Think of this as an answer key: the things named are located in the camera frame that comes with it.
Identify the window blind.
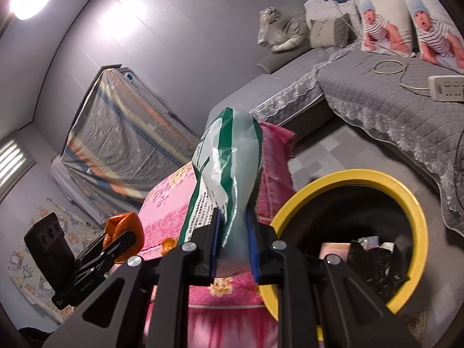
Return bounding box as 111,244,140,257
0,139,28,197

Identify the yellow-rimmed black trash bin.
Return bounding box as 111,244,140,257
259,168,429,334

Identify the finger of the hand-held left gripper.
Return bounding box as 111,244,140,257
74,254,127,301
77,229,137,268

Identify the white green plastic bag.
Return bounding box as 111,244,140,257
181,107,262,280

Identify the white power strip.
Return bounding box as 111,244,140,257
428,75,464,102

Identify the pink floral blanket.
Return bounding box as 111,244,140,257
139,121,300,348

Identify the grey quilted lace bedspread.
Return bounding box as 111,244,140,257
249,45,344,126
315,52,464,235

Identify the pink box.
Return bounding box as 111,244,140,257
319,242,351,262

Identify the orange plastic wrapper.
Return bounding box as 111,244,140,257
103,212,145,263

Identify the white quilted pillow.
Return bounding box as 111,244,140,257
304,0,360,23

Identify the plastic-covered furniture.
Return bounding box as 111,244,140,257
51,64,204,226

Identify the grey cushion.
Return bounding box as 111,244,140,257
309,14,358,49

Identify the baby print pillow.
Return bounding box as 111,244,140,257
357,0,414,57
405,0,464,74

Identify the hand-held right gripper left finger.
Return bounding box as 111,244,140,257
43,207,222,348

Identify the plush tiger toy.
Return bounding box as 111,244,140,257
257,6,312,52

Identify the black plastic bag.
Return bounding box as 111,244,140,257
347,241,409,300

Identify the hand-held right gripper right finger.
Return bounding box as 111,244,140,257
246,212,422,348

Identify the white cable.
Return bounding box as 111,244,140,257
339,14,434,92

